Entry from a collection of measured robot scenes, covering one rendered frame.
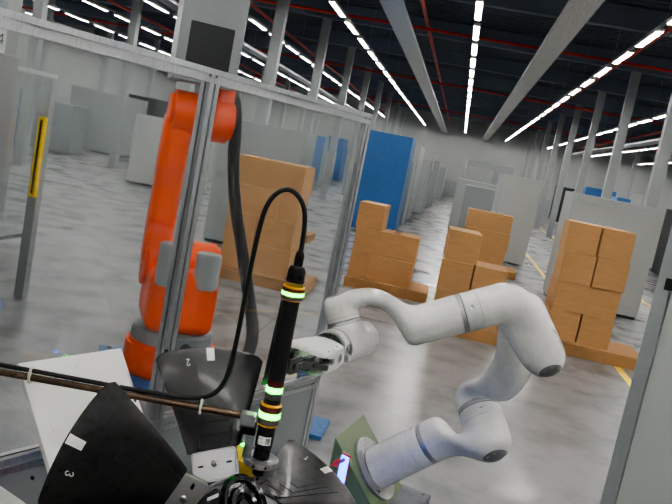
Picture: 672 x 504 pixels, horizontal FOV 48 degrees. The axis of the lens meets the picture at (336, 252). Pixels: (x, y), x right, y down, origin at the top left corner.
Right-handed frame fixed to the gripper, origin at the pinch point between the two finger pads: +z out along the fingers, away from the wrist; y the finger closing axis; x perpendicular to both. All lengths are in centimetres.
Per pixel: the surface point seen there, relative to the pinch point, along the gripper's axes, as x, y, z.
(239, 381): -8.4, 11.9, -1.3
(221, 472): -21.7, 3.6, 11.1
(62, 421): -19.5, 35.4, 23.5
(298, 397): -58, 66, -115
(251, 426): -12.5, 1.5, 6.6
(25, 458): -48, 70, 4
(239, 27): 100, 270, -291
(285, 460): -27.1, 4.5, -13.0
